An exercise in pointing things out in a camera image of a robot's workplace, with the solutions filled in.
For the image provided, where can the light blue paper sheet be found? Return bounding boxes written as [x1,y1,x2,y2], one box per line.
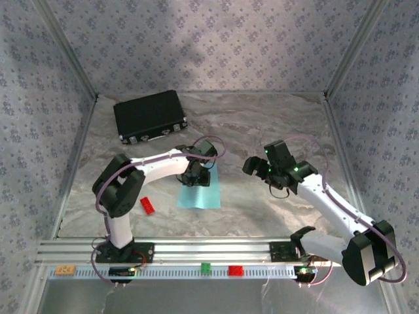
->
[176,163,223,210]

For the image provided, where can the long red toy brick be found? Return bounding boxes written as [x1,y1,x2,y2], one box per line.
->
[139,196,156,216]

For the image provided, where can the black hard case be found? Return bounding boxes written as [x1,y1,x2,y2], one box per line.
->
[113,90,189,145]

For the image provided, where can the aluminium table edge rail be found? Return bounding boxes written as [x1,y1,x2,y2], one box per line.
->
[323,96,364,213]
[52,96,99,239]

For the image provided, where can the aluminium mounting rail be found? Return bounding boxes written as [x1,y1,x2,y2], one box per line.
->
[34,237,344,266]

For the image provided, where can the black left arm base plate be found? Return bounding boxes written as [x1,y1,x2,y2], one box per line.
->
[94,241,155,264]

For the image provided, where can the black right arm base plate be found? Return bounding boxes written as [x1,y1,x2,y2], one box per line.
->
[268,241,307,262]

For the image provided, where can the slotted grey cable duct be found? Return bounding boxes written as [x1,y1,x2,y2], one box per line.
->
[47,265,297,281]

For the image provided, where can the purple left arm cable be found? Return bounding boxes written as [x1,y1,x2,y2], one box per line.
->
[90,135,227,288]

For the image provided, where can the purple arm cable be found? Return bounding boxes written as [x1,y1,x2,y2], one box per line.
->
[90,135,227,288]
[281,135,409,288]

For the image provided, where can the aluminium frame post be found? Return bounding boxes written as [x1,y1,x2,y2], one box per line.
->
[323,0,392,99]
[32,0,100,101]

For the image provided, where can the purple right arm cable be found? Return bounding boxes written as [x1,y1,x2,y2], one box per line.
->
[281,135,409,288]

